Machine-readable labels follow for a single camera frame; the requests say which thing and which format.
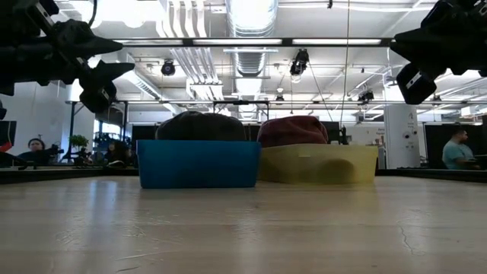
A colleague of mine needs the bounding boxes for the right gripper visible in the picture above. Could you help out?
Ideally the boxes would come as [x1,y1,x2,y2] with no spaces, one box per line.
[390,0,487,78]

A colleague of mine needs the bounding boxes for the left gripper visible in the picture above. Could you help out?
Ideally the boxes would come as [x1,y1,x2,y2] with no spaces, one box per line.
[0,0,136,97]

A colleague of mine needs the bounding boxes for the olive green baseball cap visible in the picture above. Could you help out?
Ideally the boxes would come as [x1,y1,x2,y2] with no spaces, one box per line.
[155,110,247,142]

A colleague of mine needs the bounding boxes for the blue plastic bin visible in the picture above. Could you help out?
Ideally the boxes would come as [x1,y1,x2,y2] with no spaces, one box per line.
[136,139,263,190]

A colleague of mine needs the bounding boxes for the yellow translucent plastic bin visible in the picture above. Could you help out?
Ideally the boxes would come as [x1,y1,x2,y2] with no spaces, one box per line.
[258,143,379,186]

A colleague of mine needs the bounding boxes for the maroon baseball cap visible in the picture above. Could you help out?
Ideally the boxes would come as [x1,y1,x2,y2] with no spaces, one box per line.
[257,116,329,148]

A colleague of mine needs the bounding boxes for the background potted plant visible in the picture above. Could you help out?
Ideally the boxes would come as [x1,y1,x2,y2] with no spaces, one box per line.
[69,134,90,151]

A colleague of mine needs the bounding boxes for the white square pillar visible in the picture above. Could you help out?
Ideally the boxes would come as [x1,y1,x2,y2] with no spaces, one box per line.
[384,104,422,170]

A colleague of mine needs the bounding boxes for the person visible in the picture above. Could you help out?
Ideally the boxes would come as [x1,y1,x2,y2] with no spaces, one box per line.
[104,140,133,167]
[17,138,58,167]
[441,128,481,170]

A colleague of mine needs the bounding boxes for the black monitor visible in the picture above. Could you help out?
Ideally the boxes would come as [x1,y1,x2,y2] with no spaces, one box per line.
[0,120,18,148]

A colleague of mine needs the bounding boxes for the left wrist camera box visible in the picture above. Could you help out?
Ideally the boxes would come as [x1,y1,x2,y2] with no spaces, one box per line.
[78,80,118,114]

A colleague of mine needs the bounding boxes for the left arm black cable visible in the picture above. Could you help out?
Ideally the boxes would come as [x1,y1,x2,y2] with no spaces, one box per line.
[88,0,98,28]

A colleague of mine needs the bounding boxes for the black background rack frame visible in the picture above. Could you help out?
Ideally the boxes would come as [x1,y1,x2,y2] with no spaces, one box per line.
[64,99,487,168]

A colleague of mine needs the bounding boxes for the black partition wall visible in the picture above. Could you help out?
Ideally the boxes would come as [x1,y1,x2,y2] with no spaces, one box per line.
[131,121,343,145]
[424,123,487,170]

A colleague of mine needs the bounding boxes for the silver ventilation duct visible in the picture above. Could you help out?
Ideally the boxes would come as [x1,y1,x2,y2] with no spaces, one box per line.
[224,0,279,100]

